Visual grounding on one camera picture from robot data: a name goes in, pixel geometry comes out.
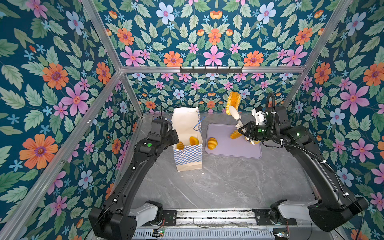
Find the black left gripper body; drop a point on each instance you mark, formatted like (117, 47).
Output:
(171, 138)

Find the long narrow striped bread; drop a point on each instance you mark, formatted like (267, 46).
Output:
(180, 146)

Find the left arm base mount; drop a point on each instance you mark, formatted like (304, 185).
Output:
(165, 217)

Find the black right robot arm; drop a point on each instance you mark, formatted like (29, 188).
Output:
(336, 204)

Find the small round striped bun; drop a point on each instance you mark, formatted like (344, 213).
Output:
(212, 143)

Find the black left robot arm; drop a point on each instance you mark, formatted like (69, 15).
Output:
(116, 219)

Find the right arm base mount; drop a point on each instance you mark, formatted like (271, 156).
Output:
(272, 216)

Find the yellow orange mango bread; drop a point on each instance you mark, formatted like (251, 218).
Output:
(194, 141)

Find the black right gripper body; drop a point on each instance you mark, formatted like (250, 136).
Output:
(261, 132)

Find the lavender plastic tray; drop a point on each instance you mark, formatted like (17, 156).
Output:
(231, 147)

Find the white perforated cable duct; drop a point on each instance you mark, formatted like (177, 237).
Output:
(204, 234)

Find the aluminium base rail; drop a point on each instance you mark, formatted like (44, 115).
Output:
(210, 217)

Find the checkered paper bread bag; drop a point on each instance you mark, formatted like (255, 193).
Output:
(187, 123)

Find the black hook rail bracket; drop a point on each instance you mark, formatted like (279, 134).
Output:
(211, 70)

